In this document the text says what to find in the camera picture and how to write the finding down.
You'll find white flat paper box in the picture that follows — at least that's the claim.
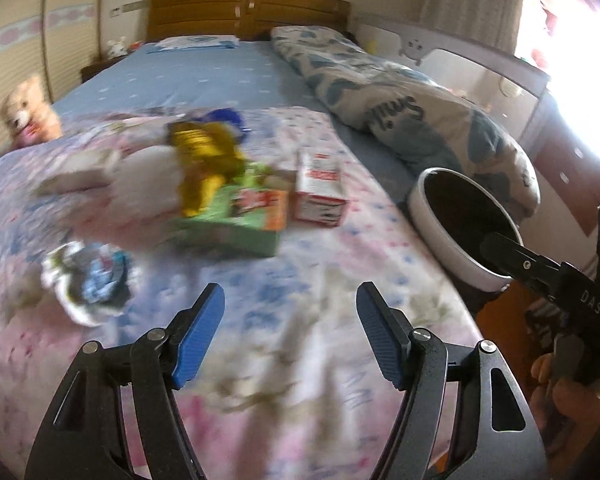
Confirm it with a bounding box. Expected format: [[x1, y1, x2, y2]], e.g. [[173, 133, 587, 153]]
[[32, 147, 123, 197]]

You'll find blue plastic wrapper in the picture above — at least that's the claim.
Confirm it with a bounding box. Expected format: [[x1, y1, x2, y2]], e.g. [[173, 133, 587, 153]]
[[200, 107, 252, 137]]

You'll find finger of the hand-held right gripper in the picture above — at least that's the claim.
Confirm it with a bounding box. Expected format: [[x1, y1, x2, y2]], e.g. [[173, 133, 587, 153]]
[[480, 232, 565, 289]]

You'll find crumpled white blue wrapper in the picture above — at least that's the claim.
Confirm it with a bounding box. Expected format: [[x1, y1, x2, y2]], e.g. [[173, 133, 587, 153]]
[[41, 240, 137, 328]]

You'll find white and red carton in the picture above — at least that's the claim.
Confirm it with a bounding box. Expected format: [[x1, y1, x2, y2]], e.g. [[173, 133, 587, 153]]
[[293, 150, 351, 228]]

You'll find beige teddy bear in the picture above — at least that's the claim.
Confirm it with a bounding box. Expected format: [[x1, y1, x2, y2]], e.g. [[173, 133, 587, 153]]
[[0, 76, 63, 148]]

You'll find person's right hand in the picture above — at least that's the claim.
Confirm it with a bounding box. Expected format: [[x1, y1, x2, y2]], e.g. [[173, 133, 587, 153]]
[[530, 351, 600, 442]]

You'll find grey child bed rail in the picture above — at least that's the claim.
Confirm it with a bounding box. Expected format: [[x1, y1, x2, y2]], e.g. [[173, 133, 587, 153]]
[[352, 15, 551, 153]]

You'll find wooden headboard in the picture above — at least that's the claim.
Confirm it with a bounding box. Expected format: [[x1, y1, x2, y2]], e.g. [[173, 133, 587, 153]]
[[146, 0, 352, 43]]

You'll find light blue bed sheet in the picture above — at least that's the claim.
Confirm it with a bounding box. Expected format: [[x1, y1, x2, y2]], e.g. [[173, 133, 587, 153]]
[[52, 40, 416, 196]]

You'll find dark wooden nightstand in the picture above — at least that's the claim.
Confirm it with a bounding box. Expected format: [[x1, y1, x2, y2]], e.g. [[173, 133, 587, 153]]
[[80, 55, 131, 83]]

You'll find beige curtain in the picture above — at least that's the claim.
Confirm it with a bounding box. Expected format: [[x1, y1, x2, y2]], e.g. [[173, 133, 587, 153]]
[[420, 0, 528, 58]]

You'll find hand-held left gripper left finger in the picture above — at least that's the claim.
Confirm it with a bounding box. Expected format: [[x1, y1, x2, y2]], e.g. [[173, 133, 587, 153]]
[[25, 282, 227, 480]]

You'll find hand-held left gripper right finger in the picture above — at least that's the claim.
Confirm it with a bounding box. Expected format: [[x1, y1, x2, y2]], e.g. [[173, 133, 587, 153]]
[[355, 281, 551, 480]]

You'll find white crumpled tissue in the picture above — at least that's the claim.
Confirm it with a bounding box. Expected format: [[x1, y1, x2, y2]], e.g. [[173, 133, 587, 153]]
[[105, 147, 187, 251]]

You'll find pink floral blanket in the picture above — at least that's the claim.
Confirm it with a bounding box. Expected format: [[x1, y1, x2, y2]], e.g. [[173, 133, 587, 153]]
[[0, 106, 483, 480]]

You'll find blue leaf print duvet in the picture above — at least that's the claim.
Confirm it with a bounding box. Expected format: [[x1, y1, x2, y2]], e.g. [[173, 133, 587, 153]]
[[270, 25, 540, 218]]

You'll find blue patterned pillow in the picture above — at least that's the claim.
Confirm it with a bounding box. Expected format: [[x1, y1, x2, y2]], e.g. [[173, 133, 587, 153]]
[[145, 34, 240, 55]]

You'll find green cardboard box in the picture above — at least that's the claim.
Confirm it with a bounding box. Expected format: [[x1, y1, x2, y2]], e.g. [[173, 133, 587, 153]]
[[172, 162, 290, 258]]

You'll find yellow green snack wrapper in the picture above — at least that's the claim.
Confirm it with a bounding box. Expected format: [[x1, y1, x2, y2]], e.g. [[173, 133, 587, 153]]
[[167, 121, 247, 218]]

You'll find white bin with black bag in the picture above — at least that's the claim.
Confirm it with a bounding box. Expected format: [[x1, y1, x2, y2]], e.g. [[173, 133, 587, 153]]
[[407, 166, 524, 293]]

